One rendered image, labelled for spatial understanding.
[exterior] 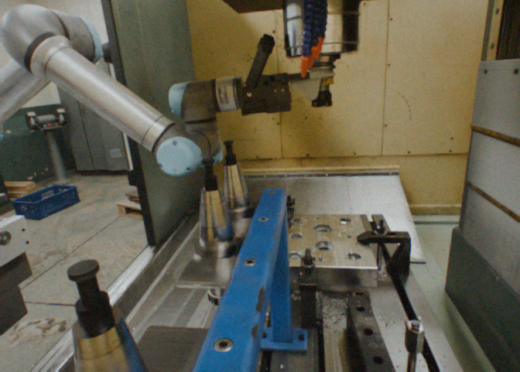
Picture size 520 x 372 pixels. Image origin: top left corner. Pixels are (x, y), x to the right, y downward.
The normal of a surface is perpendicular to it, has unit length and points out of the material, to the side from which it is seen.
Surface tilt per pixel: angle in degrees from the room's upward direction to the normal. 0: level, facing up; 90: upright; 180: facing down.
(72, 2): 90
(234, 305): 0
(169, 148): 90
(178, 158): 90
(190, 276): 0
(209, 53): 90
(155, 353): 0
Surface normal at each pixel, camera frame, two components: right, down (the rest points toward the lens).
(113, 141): 0.13, 0.29
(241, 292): -0.07, -0.95
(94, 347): 0.27, 0.13
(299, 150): -0.15, 0.31
